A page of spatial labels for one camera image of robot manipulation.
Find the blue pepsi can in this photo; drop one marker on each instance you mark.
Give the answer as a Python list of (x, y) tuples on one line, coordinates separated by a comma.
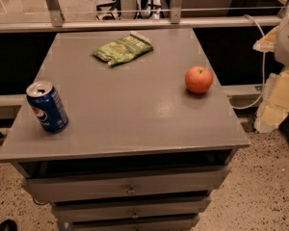
[(47, 105)]

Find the green jalapeno chip bag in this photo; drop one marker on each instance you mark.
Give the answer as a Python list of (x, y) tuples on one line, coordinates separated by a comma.
[(123, 50)]

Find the red orange apple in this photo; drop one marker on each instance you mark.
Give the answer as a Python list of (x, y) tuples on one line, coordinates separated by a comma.
[(198, 79)]

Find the black shoe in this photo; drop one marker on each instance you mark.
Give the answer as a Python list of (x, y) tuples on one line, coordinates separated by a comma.
[(8, 225)]

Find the black office chair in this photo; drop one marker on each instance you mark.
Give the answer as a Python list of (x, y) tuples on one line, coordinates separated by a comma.
[(108, 10)]

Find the grey drawer cabinet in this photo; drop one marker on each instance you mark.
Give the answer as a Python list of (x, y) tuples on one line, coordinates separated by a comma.
[(140, 152)]

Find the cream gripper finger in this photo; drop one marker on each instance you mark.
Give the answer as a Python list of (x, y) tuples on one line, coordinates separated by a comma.
[(274, 107), (266, 43)]

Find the metal railing frame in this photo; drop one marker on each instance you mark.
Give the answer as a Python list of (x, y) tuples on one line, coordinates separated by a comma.
[(80, 15)]

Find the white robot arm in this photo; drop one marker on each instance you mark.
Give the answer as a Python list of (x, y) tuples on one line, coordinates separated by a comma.
[(282, 42)]

